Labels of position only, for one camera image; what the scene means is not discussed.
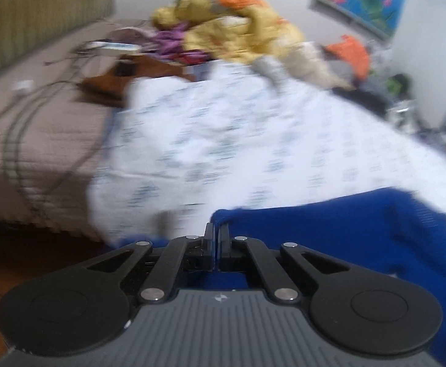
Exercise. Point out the brown striped bedsheet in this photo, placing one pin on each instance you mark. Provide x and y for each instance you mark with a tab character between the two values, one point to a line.
52	136

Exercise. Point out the green plant clutter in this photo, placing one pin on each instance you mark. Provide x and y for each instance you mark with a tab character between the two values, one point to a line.
398	87

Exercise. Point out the blue sweater with rhinestones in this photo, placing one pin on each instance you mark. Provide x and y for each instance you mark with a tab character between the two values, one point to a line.
371	269

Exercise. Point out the purple patterned cloth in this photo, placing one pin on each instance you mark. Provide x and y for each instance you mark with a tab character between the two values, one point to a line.
170	47

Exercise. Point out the yellow crumpled duvet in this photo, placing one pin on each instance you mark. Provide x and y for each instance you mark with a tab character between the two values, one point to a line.
244	30

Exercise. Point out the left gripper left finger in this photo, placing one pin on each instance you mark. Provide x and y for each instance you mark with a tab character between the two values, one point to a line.
182	256

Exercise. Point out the orange cloth item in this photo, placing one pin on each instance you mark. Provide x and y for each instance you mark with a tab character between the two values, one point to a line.
352	51

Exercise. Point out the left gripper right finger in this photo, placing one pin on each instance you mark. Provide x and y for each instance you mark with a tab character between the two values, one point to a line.
252	258

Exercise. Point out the white quilt with script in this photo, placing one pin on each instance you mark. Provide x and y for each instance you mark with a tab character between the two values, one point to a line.
182	150

